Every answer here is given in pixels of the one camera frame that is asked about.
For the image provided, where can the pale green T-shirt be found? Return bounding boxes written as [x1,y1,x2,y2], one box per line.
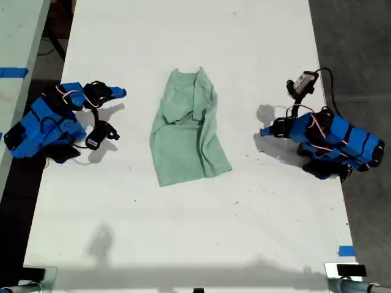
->
[148,66,233,187]

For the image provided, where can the long blue tape strip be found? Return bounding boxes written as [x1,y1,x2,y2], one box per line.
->
[0,67,29,79]

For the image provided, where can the pale side table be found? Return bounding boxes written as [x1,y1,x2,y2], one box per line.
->
[0,0,52,196]

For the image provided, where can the short blue tape strip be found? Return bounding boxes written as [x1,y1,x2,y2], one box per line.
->
[338,245,356,258]

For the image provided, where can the shiny metal plate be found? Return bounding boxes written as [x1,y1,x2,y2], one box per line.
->
[17,266,59,288]
[324,262,364,283]

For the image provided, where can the grey metal tube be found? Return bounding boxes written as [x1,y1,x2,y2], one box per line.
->
[329,278,391,293]
[0,283,43,293]

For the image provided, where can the black camera stalk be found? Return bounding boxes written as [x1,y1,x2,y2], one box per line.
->
[289,94,309,119]
[90,106,102,126]

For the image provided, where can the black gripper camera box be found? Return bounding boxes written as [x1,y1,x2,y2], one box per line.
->
[286,70,320,99]
[85,120,120,151]

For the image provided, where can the black floor cable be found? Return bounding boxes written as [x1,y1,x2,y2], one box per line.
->
[37,29,67,61]

